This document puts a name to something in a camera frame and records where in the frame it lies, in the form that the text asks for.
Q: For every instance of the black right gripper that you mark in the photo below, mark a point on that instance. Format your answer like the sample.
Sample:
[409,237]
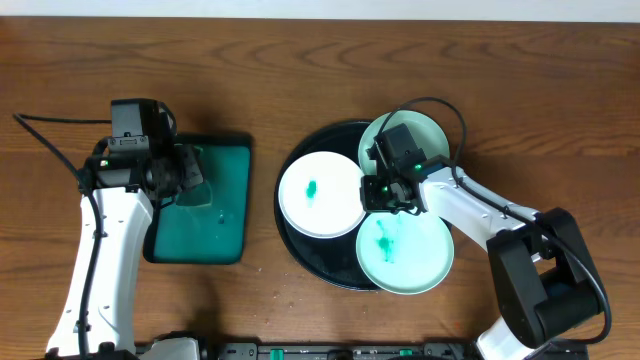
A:
[375,195]

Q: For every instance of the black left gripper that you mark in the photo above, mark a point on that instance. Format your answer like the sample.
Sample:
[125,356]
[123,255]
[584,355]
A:
[189,167]

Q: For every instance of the mint green plate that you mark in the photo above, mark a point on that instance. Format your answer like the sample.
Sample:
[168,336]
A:
[427,134]
[405,254]

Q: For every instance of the white plate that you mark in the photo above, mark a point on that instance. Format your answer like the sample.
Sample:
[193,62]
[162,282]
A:
[319,195]

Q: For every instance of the green yellow sponge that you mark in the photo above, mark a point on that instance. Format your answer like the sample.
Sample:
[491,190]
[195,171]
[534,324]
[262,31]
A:
[199,196]

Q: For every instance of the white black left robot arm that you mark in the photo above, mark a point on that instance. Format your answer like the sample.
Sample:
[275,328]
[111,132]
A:
[122,192]

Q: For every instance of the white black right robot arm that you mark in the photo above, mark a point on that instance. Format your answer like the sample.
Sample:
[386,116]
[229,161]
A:
[549,292]

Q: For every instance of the black rectangular soapy water tray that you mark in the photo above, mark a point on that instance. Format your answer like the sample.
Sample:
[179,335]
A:
[214,234]

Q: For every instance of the black round tray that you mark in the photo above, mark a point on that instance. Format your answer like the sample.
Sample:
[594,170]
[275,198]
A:
[331,260]

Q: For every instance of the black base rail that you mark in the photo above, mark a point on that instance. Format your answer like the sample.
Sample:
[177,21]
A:
[309,351]

